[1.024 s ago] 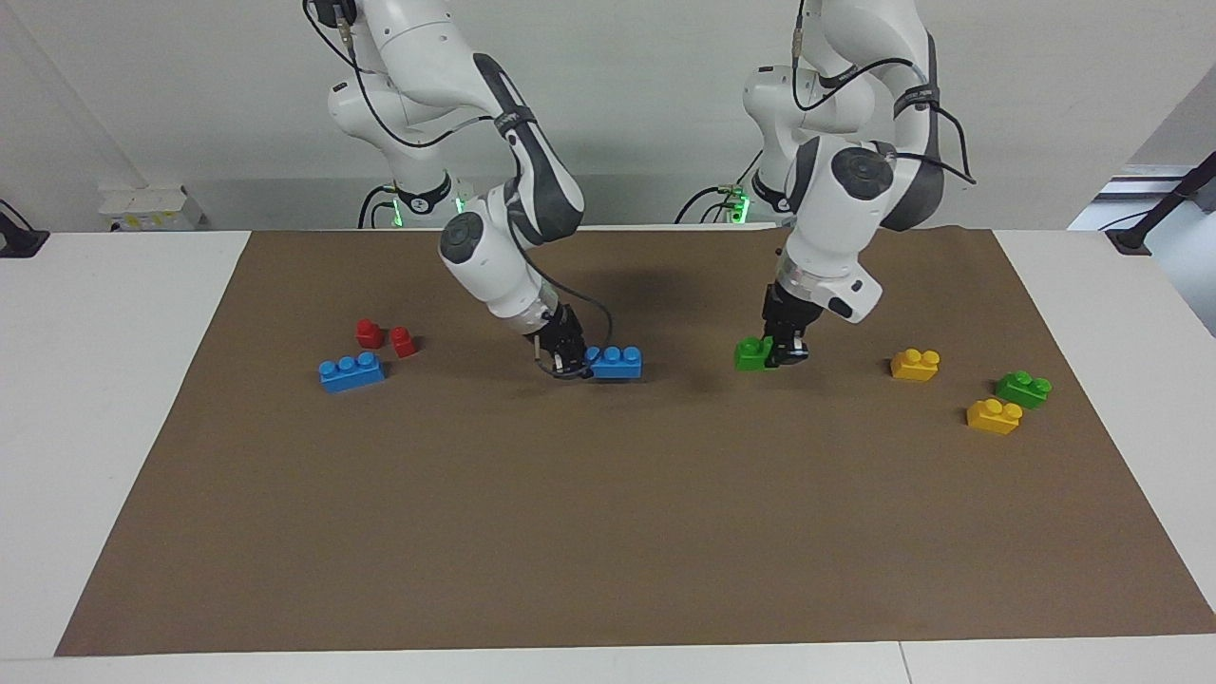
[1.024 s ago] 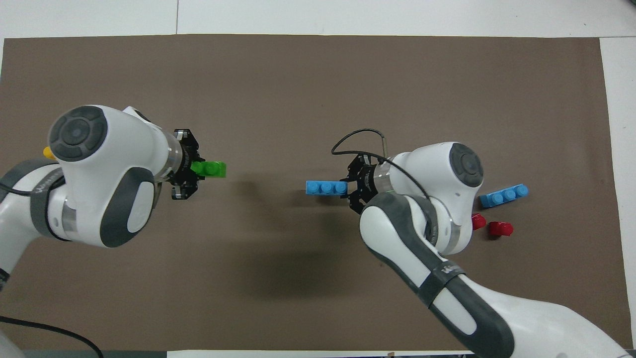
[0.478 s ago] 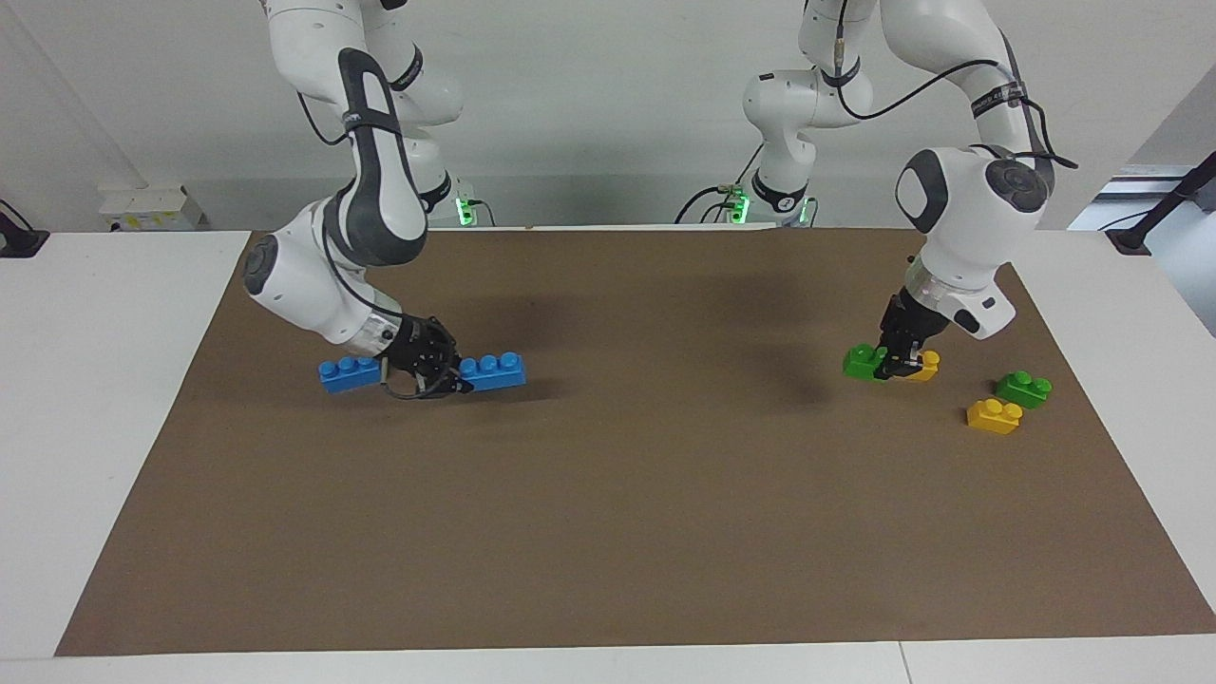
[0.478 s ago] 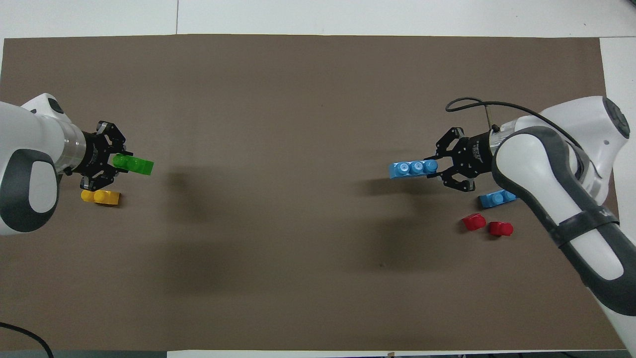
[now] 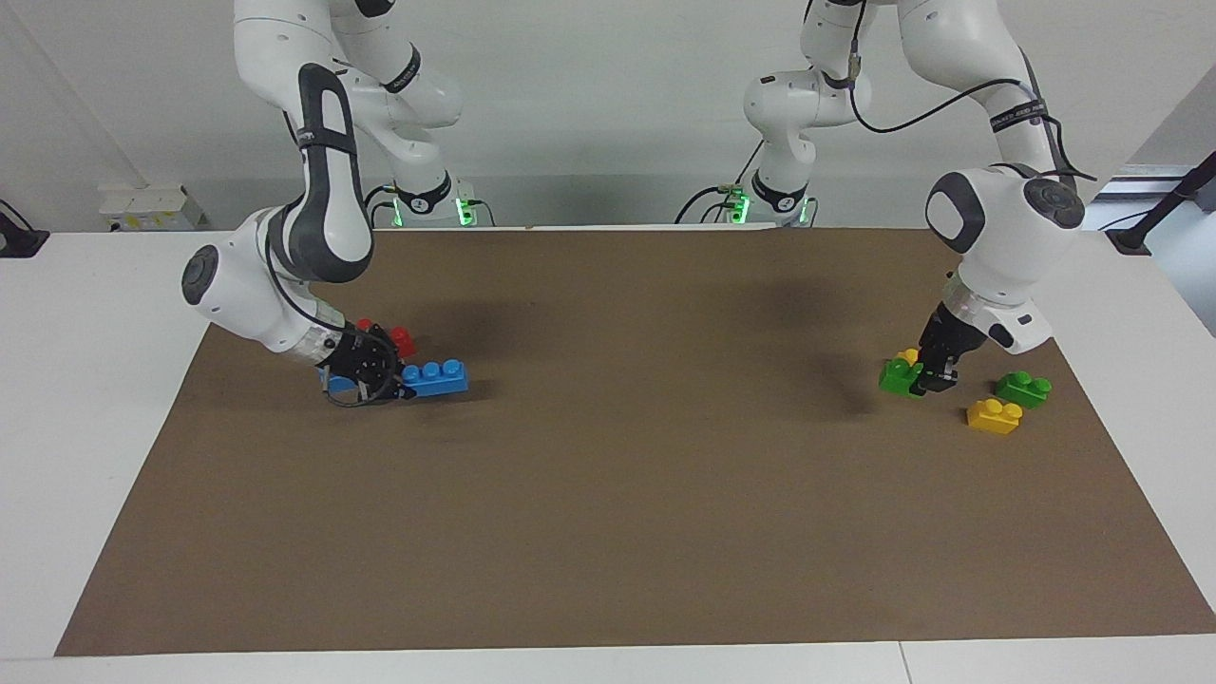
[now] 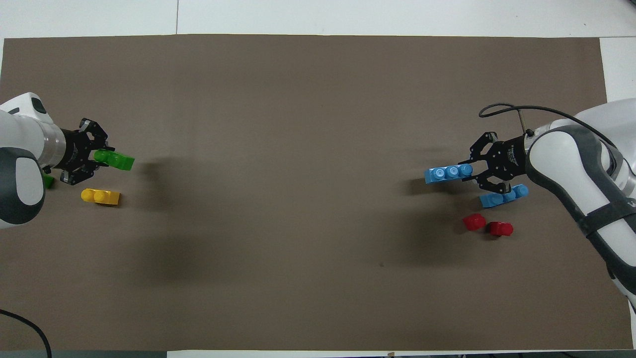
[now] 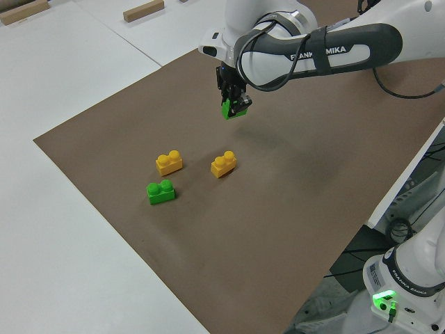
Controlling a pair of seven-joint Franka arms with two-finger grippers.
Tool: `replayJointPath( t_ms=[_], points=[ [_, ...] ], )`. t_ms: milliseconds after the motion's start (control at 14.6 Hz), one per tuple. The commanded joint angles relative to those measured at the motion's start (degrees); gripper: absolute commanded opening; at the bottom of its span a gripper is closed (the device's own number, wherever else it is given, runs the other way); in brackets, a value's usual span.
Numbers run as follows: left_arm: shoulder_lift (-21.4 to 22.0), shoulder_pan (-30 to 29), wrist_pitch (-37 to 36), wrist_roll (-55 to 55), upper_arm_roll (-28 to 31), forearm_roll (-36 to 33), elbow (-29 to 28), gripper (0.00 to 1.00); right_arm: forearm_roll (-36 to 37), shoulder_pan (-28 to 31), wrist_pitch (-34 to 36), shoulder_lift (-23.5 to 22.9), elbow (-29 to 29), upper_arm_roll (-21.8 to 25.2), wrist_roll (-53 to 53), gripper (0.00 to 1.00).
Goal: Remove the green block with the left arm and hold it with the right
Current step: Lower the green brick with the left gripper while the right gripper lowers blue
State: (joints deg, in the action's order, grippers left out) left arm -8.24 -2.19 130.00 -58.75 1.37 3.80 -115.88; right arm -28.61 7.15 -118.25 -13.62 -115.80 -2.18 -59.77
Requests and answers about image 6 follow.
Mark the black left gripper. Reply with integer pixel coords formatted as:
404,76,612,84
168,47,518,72
59,117,116,186

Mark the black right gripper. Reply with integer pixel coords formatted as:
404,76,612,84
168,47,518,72
457,131,528,195

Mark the blue three-stud block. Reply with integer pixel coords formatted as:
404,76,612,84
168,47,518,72
479,183,530,209
424,164,474,185

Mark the yellow two-stud block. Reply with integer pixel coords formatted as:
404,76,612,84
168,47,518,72
80,188,121,206

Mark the brown paper table mat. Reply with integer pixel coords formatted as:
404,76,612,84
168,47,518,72
0,34,628,351

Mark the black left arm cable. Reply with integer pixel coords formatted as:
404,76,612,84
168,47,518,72
0,308,53,358

